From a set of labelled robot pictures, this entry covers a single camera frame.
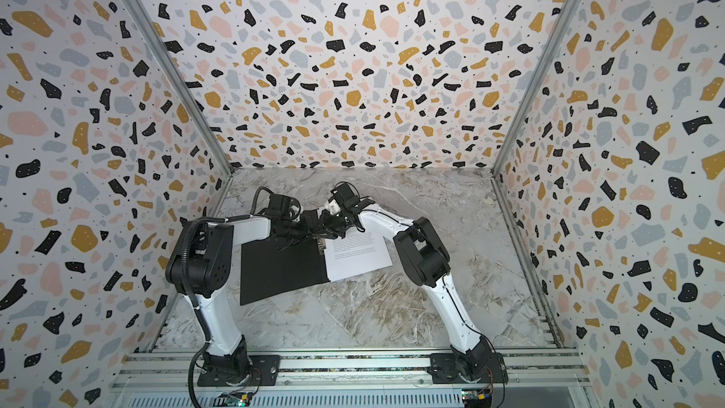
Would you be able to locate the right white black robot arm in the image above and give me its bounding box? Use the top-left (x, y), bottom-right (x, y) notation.
top-left (316, 181), bottom-right (508, 385)

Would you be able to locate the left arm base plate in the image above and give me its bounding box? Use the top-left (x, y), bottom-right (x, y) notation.
top-left (196, 354), bottom-right (281, 388)

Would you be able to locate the aluminium corner post right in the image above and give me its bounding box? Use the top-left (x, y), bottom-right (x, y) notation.
top-left (490, 0), bottom-right (602, 178)

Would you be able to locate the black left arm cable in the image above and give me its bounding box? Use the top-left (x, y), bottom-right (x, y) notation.
top-left (248, 185), bottom-right (276, 219)

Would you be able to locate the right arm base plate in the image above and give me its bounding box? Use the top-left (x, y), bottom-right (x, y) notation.
top-left (426, 352), bottom-right (509, 385)

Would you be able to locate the aluminium corner post left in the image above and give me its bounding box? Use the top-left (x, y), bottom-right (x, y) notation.
top-left (95, 0), bottom-right (234, 178)

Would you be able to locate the white text paper sheet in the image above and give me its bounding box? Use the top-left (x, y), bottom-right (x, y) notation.
top-left (324, 230), bottom-right (392, 281)

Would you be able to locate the aluminium corner post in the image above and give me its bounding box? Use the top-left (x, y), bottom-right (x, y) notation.
top-left (95, 0), bottom-right (234, 178)
top-left (490, 0), bottom-right (602, 178)

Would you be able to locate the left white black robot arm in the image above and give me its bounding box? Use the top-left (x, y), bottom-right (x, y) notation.
top-left (165, 194), bottom-right (328, 386)

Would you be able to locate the right circuit board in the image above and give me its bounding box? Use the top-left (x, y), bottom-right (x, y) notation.
top-left (462, 388), bottom-right (493, 408)

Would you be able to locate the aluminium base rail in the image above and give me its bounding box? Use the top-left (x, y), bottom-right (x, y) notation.
top-left (107, 349), bottom-right (598, 407)

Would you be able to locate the left green circuit board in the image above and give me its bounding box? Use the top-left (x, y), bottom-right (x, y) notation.
top-left (214, 392), bottom-right (253, 407)

